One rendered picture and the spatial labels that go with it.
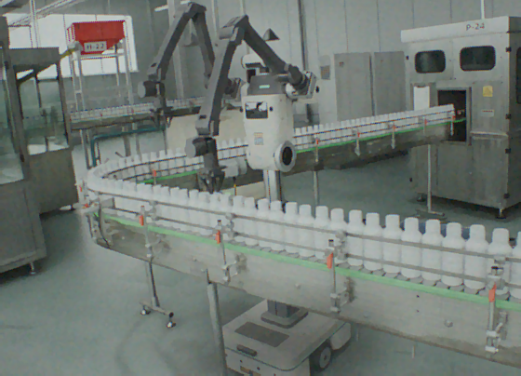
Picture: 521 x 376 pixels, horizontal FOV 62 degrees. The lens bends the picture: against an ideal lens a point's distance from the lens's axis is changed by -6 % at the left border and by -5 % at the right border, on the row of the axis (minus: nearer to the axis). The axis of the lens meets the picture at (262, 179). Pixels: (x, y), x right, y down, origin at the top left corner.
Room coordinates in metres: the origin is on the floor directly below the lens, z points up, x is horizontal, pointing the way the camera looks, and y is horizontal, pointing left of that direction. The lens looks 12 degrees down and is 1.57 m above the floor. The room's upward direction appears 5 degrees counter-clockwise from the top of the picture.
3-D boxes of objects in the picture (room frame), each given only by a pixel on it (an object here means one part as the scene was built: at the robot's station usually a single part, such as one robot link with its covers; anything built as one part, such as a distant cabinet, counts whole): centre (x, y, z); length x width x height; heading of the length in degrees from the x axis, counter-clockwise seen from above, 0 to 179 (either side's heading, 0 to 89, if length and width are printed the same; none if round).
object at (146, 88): (2.06, 0.45, 1.60); 0.12 x 0.09 x 0.12; 141
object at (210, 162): (1.68, 0.18, 1.29); 0.10 x 0.07 x 0.07; 140
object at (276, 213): (1.49, -0.04, 1.08); 0.06 x 0.06 x 0.17
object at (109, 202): (2.08, 0.78, 0.96); 0.23 x 0.10 x 0.27; 140
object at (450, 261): (1.10, -0.49, 1.08); 0.06 x 0.06 x 0.17
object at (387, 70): (8.25, -2.27, 0.96); 0.82 x 0.50 x 1.91; 122
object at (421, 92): (5.07, -1.85, 1.22); 0.23 x 0.04 x 0.32; 32
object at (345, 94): (7.78, -1.50, 0.96); 0.82 x 0.50 x 1.91; 122
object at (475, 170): (5.12, -2.73, 1.00); 1.60 x 1.30 x 2.00; 122
